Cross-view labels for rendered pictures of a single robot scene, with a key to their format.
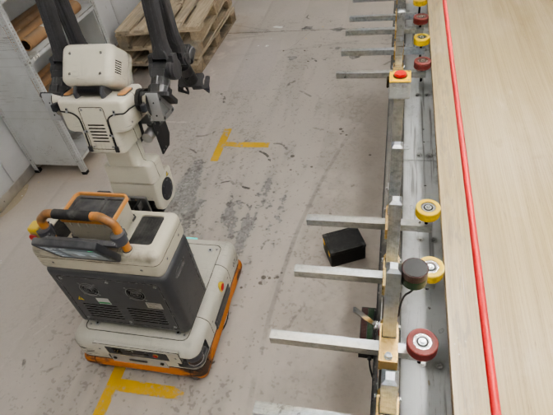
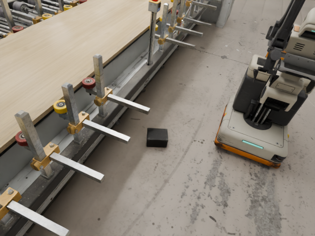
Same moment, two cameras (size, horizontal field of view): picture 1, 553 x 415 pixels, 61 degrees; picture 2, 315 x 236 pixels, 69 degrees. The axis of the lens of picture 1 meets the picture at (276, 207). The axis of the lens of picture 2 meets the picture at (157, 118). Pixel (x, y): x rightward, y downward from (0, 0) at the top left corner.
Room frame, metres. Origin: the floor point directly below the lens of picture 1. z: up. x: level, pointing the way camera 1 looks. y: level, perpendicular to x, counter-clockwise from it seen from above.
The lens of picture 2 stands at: (3.14, -0.38, 1.77)
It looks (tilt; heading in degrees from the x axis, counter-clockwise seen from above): 44 degrees down; 179
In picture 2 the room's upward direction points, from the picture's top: 8 degrees clockwise
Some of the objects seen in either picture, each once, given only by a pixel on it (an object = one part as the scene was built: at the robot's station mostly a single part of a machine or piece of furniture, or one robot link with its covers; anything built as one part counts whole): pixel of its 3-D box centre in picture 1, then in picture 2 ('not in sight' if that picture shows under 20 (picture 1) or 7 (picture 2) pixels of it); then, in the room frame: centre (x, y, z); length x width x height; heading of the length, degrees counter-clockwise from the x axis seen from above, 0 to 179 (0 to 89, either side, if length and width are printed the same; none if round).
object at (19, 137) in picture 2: (420, 25); (27, 142); (2.49, -0.97, 0.85); 0.08 x 0.08 x 0.11
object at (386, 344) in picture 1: (389, 343); (180, 18); (0.64, -0.24, 0.85); 0.14 x 0.06 x 0.05; 162
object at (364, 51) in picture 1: (382, 51); (93, 126); (2.31, -0.70, 0.83); 0.43 x 0.03 x 0.04; 72
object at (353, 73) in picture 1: (379, 74); (116, 99); (2.08, -0.62, 0.84); 0.43 x 0.03 x 0.04; 72
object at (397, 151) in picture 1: (393, 199); (163, 31); (1.14, -0.40, 0.90); 0.04 x 0.04 x 0.48; 72
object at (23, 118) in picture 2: not in sight; (37, 151); (2.56, -0.87, 0.90); 0.04 x 0.04 x 0.48; 72
